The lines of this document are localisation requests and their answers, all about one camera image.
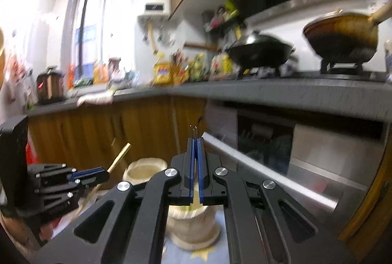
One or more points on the cream boot-shaped ceramic holder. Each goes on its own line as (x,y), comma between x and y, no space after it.
(191,227)

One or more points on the yellow cooking oil bottle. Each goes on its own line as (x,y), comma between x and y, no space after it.
(162,70)

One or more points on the wooden base cabinets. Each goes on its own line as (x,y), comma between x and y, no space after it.
(92,136)

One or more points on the black wok with lid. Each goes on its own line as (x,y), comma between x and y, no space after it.
(256,50)

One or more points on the gold fork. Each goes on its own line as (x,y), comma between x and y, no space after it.
(194,132)

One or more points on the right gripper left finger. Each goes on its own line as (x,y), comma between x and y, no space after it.
(183,190)

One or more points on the brown wok wooden handle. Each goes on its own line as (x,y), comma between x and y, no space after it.
(346,37)

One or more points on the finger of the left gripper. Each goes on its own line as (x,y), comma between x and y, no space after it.
(92,176)

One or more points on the brown rice cooker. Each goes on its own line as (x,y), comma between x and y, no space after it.
(50,86)

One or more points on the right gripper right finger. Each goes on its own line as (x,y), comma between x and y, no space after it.
(211,193)

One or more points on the blue cartoon tablecloth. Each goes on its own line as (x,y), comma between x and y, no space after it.
(215,253)

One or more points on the red plastic bag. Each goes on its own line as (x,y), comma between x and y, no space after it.
(31,154)

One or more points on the wooden chopstick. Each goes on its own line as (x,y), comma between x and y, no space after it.
(114,164)

